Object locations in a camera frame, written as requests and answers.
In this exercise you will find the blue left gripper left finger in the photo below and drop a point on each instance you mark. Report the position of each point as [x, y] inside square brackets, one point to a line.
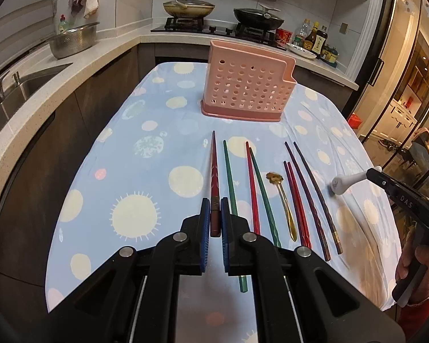
[204, 233]

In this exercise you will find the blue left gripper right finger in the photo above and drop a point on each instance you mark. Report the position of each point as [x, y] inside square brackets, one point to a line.
[225, 231]

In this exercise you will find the dark red chopstick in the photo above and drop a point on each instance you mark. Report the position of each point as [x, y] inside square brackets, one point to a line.
[215, 227]

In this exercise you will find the white ceramic spoon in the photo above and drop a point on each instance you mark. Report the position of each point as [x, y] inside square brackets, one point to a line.
[341, 183]

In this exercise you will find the dark brown chopstick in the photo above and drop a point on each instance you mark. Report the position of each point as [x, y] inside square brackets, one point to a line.
[325, 208]

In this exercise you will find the right hand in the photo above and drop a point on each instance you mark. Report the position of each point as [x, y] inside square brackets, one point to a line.
[420, 253]

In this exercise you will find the green chopstick gold end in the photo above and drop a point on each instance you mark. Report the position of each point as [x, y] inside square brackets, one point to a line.
[266, 201]

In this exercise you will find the gold metal spoon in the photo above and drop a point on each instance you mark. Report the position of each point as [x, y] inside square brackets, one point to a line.
[277, 180]

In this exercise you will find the red chopstick pair left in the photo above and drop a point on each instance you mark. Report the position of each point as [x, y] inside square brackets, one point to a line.
[295, 207]

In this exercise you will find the red chopstick pair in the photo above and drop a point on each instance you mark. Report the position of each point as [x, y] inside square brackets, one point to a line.
[295, 207]
[300, 207]

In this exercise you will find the blue patterned tablecloth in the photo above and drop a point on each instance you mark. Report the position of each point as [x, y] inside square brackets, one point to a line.
[149, 169]

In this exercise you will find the red chopstick pair right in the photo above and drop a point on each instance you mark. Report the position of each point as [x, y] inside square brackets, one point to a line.
[300, 207]

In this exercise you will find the dark purple chopstick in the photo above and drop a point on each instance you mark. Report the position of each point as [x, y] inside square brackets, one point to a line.
[314, 213]

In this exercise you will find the red box on floor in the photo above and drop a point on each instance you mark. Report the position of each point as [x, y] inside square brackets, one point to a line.
[354, 121]

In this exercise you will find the pink perforated utensil holder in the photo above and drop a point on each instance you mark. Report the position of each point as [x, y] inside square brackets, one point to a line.
[247, 83]

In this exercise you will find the condiment jars set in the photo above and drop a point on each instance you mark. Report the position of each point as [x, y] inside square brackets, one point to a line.
[329, 55]

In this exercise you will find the white plate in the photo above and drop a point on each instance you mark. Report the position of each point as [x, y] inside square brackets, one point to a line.
[300, 51]

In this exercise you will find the black gas stove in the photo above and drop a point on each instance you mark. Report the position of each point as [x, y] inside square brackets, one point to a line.
[238, 31]

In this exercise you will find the red instant noodle cup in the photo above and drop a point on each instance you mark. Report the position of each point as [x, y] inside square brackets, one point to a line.
[282, 36]

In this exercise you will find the brown sauce bottle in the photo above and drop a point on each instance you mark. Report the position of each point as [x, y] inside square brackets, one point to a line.
[311, 38]

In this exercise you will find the black wok with lid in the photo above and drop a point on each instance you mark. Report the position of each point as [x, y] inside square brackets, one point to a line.
[263, 18]

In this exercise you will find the dark soy sauce bottle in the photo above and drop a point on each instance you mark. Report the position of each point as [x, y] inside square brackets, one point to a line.
[320, 39]

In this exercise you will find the clear oil bottle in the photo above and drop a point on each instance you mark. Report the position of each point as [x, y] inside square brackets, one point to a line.
[302, 33]

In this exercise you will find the beige wok with lid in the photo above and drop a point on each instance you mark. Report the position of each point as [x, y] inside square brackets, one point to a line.
[192, 9]

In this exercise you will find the steel colander bowl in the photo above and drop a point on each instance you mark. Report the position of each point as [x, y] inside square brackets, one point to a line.
[73, 41]

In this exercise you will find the steel sink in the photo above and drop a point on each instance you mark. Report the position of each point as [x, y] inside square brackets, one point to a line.
[22, 90]

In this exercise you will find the green dish soap bottle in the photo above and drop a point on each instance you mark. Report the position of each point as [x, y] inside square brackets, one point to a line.
[63, 24]

